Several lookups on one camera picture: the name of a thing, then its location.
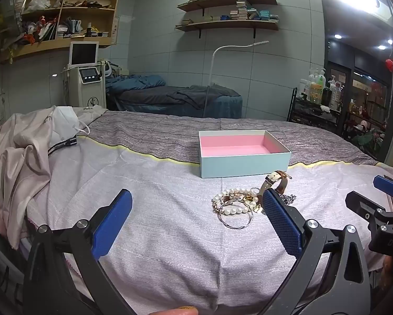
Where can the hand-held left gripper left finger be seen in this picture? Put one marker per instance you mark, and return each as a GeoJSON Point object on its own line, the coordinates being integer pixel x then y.
{"type": "Point", "coordinates": [112, 223]}

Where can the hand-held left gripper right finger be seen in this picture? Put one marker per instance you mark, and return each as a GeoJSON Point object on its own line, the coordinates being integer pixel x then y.
{"type": "Point", "coordinates": [283, 226]}

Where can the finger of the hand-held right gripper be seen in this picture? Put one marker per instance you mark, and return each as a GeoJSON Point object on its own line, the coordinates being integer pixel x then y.
{"type": "Point", "coordinates": [360, 201]}
{"type": "Point", "coordinates": [386, 185]}

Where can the thin silver bangle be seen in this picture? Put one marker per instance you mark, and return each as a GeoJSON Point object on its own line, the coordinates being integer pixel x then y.
{"type": "Point", "coordinates": [234, 227]}

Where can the light blue box pink lining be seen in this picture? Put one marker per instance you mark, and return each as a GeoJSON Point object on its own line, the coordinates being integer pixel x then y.
{"type": "Point", "coordinates": [242, 167]}

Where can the person's right hand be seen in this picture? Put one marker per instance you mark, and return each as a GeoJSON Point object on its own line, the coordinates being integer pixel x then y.
{"type": "Point", "coordinates": [389, 266]}

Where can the person's left hand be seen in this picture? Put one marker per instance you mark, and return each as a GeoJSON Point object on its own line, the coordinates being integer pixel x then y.
{"type": "Point", "coordinates": [178, 311]}

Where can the green potted plant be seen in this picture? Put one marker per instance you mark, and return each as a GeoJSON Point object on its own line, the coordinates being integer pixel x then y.
{"type": "Point", "coordinates": [368, 141]}

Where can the black storage cart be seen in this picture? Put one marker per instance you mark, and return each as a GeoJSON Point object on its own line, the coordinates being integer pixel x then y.
{"type": "Point", "coordinates": [311, 115]}

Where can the white face mask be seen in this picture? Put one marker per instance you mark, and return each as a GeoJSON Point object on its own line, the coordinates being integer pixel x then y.
{"type": "Point", "coordinates": [63, 121]}

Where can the pale pink cloth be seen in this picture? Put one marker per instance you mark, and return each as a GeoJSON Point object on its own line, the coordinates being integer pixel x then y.
{"type": "Point", "coordinates": [19, 157]}

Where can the group of plastic bottles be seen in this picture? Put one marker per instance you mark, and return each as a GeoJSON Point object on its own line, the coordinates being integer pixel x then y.
{"type": "Point", "coordinates": [317, 88]}

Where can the red hanging ornament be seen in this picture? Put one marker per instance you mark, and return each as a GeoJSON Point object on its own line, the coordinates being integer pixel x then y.
{"type": "Point", "coordinates": [389, 65]}

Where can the massage bed with dark cover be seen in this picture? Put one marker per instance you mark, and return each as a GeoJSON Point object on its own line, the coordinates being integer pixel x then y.
{"type": "Point", "coordinates": [183, 108]}

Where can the white beauty machine with screen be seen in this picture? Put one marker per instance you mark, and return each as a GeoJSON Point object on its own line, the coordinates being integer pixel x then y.
{"type": "Point", "coordinates": [89, 88]}

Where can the dark blue blanket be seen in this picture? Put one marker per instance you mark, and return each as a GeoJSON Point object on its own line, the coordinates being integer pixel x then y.
{"type": "Point", "coordinates": [134, 82]}

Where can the grey blanket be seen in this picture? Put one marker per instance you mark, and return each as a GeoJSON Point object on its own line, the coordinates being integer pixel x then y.
{"type": "Point", "coordinates": [196, 93]}

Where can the white floor lamp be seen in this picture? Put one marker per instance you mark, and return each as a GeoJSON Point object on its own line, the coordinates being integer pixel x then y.
{"type": "Point", "coordinates": [216, 51]}

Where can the white paper notice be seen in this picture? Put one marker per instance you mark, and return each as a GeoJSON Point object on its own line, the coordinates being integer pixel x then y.
{"type": "Point", "coordinates": [116, 29]}

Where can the pile of books and boxes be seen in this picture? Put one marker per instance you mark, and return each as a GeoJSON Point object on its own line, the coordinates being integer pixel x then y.
{"type": "Point", "coordinates": [75, 28]}

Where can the pile of colourful clutter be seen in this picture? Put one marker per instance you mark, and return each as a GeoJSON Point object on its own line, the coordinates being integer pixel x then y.
{"type": "Point", "coordinates": [32, 31]}

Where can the white plastic bag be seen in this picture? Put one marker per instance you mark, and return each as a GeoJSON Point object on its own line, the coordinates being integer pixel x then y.
{"type": "Point", "coordinates": [39, 3]}

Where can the wooden wall shelf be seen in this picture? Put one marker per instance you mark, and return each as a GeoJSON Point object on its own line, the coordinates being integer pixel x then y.
{"type": "Point", "coordinates": [222, 25]}
{"type": "Point", "coordinates": [222, 1]}

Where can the wall shelves with books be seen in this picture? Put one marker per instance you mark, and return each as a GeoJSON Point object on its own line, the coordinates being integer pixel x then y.
{"type": "Point", "coordinates": [245, 12]}

